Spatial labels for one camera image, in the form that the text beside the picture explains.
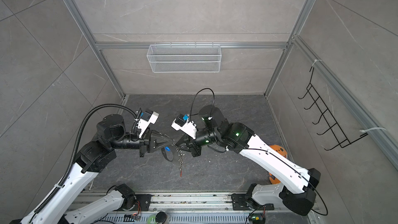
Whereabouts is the black wire hook rack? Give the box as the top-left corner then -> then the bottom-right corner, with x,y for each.
298,67 -> 368,151

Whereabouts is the black camera cable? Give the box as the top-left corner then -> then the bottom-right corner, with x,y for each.
189,88 -> 216,119

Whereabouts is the white wire mesh basket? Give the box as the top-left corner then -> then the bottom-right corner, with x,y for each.
147,44 -> 222,73

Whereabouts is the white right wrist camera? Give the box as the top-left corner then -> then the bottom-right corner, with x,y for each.
171,114 -> 198,139

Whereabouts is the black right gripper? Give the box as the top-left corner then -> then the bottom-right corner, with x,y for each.
173,128 -> 222,157

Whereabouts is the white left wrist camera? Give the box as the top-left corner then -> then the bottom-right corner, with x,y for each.
136,109 -> 159,138

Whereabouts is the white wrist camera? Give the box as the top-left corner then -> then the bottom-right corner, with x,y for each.
171,114 -> 198,139
136,109 -> 159,138

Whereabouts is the orange round toy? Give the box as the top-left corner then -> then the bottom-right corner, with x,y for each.
268,144 -> 288,185

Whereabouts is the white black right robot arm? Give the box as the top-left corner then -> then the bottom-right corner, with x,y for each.
172,105 -> 321,216

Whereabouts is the black corrugated cable conduit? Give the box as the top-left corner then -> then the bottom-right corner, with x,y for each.
32,104 -> 139,215

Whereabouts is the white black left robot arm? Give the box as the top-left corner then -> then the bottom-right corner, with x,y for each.
12,114 -> 173,224

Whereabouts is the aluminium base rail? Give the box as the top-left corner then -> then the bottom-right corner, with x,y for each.
71,191 -> 321,224

